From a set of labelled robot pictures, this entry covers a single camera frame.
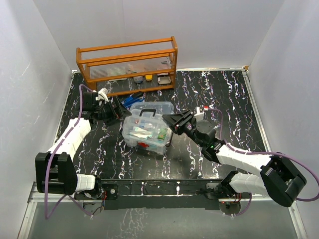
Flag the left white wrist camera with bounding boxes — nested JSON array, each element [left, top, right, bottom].
[[95, 88, 109, 107]]

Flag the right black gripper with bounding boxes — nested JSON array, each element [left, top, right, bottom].
[[162, 110, 204, 148]]

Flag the small glass jar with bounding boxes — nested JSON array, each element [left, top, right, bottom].
[[133, 76, 144, 84]]

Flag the white green sachet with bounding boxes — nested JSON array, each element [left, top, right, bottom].
[[129, 127, 154, 139]]

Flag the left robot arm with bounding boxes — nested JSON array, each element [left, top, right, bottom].
[[35, 91, 131, 199]]

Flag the blue stapler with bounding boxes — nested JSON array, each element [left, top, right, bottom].
[[122, 91, 144, 108]]

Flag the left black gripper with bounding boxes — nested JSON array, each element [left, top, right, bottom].
[[95, 96, 132, 126]]

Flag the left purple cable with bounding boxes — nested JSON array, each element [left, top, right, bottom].
[[44, 84, 100, 220]]

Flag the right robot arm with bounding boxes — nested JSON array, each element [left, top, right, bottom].
[[162, 111, 307, 207]]

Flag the white open cardboard box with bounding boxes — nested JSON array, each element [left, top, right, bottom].
[[158, 75, 171, 85]]

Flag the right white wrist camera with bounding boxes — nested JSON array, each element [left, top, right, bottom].
[[194, 106, 209, 121]]

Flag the small green box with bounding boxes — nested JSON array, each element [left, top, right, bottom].
[[158, 127, 167, 140]]

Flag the yellow small container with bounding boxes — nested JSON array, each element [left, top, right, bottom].
[[145, 74, 153, 81]]

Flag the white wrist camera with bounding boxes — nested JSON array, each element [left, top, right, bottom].
[[194, 106, 209, 121], [95, 88, 109, 107]]

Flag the purple cable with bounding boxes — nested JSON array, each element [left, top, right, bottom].
[[208, 107, 319, 217], [44, 84, 100, 220]]

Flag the clear medicine kit box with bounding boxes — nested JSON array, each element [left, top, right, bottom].
[[121, 114, 174, 155]]

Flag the clear lid with black handle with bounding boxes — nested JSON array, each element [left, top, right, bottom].
[[130, 102, 174, 123]]

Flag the orange wooden shelf rack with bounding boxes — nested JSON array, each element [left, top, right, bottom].
[[75, 36, 178, 92]]

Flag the clear divided organizer tray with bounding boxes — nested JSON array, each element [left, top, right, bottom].
[[122, 116, 173, 147]]

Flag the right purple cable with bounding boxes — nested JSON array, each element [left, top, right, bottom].
[[208, 107, 319, 217]]

